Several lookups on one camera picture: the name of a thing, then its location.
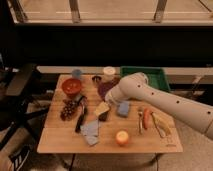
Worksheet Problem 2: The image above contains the black brush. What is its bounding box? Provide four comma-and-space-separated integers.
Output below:
94, 102, 110, 121

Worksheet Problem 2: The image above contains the black handled utensil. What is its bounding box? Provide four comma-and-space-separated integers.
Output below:
75, 96, 88, 133

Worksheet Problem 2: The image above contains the grey blue cloth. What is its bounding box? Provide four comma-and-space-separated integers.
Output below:
80, 120, 99, 146

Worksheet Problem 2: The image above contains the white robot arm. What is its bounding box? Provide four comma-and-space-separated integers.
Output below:
105, 72, 213, 140

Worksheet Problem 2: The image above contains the purple bowl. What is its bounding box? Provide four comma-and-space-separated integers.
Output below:
97, 78, 120, 100

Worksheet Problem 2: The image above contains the blue sponge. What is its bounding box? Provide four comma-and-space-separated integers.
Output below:
117, 101, 130, 117

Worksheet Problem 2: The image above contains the white jar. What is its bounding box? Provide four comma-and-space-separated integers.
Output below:
103, 66, 116, 81

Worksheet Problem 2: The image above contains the metal fork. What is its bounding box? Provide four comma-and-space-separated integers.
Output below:
138, 109, 143, 134

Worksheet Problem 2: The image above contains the blue cup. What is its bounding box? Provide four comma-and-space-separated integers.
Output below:
72, 69, 82, 79

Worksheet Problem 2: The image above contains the wooden folding table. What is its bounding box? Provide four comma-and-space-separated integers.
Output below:
37, 74, 183, 154

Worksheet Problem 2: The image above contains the red bowl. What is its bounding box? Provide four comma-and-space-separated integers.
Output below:
61, 78, 82, 98

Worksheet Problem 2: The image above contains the orange apple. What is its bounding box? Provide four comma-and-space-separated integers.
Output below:
116, 130, 129, 146

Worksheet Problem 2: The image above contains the green plastic tray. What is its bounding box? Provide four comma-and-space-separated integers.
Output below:
120, 66, 170, 92

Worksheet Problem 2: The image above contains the purple grape bunch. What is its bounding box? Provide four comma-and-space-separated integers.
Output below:
60, 99, 78, 121

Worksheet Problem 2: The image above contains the yellow banana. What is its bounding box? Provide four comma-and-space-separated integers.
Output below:
154, 113, 171, 135

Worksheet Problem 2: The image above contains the black office chair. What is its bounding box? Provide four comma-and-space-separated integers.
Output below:
0, 64, 49, 151

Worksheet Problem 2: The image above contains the black white sneaker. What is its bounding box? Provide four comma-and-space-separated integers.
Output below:
10, 146, 31, 171

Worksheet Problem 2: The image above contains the beige handled knife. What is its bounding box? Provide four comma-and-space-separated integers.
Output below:
152, 113, 166, 138

